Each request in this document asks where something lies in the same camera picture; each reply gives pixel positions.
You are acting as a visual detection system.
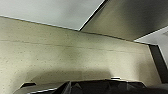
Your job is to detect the white lower kitchen cabinets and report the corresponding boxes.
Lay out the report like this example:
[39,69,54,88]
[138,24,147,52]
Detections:
[0,0,107,32]

